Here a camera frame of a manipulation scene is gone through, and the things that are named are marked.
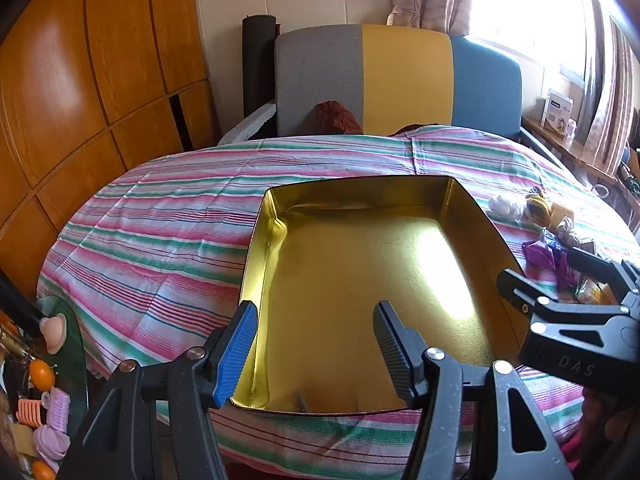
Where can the orange fruit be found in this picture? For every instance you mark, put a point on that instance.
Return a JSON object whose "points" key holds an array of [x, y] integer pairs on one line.
{"points": [[40, 374], [42, 470]]}

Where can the pink hair roller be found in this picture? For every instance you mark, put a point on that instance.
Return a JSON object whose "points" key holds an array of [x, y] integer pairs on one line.
{"points": [[57, 407]]}

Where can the window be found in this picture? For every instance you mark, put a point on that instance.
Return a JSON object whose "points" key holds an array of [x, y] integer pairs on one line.
{"points": [[530, 10]]}

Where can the black rolled mat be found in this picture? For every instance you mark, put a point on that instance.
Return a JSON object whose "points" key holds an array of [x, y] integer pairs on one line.
{"points": [[257, 60]]}

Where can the grey yellow blue sofa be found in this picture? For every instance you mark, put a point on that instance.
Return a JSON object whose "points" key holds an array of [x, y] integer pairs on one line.
{"points": [[400, 75]]}

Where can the white knotted cloth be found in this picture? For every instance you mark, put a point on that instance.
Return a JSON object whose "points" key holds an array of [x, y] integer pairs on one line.
{"points": [[567, 230]]}

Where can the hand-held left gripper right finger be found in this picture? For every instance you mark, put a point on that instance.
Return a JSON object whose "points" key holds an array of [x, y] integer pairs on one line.
{"points": [[395, 355]]}

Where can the dark red cloth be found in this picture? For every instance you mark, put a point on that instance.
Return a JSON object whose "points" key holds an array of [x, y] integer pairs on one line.
{"points": [[415, 129]]}

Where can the brown plush toy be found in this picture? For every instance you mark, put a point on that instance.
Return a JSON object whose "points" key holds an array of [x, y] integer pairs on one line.
{"points": [[337, 117]]}

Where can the glass side table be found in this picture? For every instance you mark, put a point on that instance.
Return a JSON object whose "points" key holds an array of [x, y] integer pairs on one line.
{"points": [[75, 350]]}

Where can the striped curtain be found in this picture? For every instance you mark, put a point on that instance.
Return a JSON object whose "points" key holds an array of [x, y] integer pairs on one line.
{"points": [[615, 85]]}

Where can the white carton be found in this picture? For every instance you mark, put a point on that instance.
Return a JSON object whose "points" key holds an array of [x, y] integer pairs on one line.
{"points": [[557, 110]]}

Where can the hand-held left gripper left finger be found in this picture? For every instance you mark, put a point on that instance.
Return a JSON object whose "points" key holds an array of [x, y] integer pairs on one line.
{"points": [[235, 355]]}

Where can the orange ribbed coil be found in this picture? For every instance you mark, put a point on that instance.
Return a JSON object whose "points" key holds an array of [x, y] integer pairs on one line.
{"points": [[31, 411]]}

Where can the purple toy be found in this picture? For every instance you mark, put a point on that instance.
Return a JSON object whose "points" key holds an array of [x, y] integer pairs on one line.
{"points": [[537, 251]]}

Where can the pink round cap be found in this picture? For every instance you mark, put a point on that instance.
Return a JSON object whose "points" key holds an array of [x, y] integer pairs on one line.
{"points": [[55, 330]]}

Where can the gold tin box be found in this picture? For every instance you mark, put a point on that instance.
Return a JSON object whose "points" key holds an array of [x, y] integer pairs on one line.
{"points": [[350, 285]]}

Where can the wooden side shelf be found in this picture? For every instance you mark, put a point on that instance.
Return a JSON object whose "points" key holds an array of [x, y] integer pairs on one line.
{"points": [[575, 152]]}

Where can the yellow knit glove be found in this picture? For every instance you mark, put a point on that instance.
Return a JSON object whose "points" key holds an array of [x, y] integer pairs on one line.
{"points": [[547, 212]]}

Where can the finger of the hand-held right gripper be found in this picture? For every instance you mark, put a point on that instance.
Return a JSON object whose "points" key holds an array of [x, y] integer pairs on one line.
{"points": [[515, 287], [595, 266]]}

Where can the wooden wardrobe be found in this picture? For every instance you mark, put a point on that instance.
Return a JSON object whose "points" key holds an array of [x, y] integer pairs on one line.
{"points": [[75, 85]]}

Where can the white plastic bag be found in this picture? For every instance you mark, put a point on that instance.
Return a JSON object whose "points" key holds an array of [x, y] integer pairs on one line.
{"points": [[505, 206]]}

